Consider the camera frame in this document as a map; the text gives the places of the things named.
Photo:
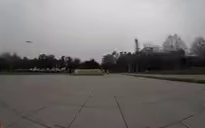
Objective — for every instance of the bare tree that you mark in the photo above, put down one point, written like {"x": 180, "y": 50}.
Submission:
{"x": 200, "y": 45}
{"x": 174, "y": 42}

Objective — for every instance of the dark long building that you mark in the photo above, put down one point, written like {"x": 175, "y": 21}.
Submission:
{"x": 156, "y": 60}

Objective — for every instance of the grass strip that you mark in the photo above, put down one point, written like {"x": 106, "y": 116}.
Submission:
{"x": 183, "y": 77}

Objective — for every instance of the row of white vehicles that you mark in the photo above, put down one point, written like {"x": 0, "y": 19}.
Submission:
{"x": 48, "y": 69}

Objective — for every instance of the grey paved plaza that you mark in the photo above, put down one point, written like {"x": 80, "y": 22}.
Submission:
{"x": 100, "y": 100}

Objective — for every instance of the row of dark trees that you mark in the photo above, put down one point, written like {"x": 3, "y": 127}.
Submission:
{"x": 46, "y": 62}

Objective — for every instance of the tall crane tower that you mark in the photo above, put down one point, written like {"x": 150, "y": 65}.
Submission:
{"x": 136, "y": 45}

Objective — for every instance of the pale low wall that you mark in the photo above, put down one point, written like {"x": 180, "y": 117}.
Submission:
{"x": 88, "y": 71}

